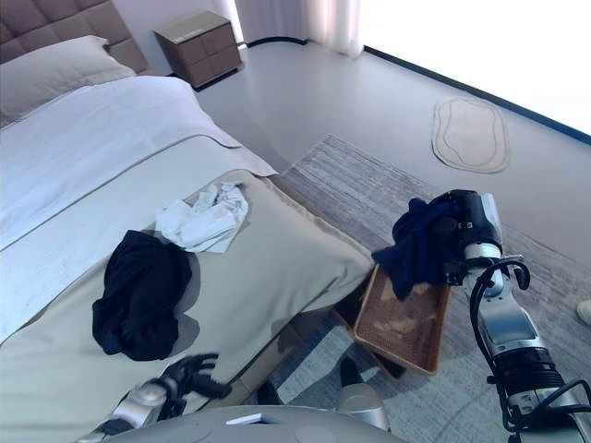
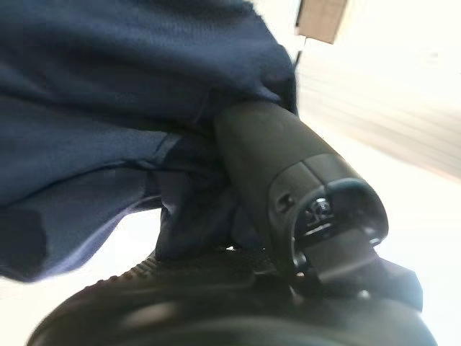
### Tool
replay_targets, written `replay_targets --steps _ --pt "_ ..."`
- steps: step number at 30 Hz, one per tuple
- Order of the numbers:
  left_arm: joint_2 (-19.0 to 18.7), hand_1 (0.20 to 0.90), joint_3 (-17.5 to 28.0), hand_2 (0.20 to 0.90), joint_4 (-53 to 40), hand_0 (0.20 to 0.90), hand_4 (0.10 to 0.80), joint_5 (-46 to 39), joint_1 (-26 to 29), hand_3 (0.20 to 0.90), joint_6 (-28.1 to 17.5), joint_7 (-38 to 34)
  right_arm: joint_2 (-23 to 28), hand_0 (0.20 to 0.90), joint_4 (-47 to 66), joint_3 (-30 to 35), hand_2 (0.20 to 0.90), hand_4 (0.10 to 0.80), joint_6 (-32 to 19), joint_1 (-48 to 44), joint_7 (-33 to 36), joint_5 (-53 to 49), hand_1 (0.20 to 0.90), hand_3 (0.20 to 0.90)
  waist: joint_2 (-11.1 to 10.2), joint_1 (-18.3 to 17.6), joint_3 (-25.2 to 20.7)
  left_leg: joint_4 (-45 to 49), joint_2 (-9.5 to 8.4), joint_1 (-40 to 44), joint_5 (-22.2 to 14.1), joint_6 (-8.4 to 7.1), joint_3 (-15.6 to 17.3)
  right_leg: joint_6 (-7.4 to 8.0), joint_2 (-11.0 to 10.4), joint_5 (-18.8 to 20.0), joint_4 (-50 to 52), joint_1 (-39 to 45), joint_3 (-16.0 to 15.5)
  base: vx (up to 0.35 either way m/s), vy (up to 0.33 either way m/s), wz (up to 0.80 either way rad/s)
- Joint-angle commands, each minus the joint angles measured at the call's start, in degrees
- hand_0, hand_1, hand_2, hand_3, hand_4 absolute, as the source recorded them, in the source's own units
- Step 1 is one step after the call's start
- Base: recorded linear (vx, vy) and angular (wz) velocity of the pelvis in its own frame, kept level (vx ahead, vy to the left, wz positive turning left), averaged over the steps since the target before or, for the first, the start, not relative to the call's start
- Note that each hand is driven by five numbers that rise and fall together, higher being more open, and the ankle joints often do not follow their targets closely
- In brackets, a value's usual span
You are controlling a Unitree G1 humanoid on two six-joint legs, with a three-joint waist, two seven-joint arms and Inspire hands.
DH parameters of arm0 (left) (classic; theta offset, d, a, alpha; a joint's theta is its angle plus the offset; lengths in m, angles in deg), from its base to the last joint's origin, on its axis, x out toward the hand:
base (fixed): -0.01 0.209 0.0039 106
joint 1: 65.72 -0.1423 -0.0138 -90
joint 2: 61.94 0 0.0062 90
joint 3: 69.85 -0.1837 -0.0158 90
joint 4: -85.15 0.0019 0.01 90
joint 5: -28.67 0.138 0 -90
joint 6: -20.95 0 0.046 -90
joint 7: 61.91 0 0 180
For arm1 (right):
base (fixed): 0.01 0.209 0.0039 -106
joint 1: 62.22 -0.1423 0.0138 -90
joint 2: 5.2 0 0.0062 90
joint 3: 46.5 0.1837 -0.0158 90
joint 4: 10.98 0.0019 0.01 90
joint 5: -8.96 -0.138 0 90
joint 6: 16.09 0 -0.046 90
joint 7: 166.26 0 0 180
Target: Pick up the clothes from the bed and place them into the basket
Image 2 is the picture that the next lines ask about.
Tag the blue garment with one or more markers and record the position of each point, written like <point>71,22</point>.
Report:
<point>108,90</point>

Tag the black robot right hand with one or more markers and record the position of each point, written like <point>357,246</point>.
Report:
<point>273,151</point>

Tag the tan padded bed frame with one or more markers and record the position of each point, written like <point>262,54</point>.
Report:
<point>320,18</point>

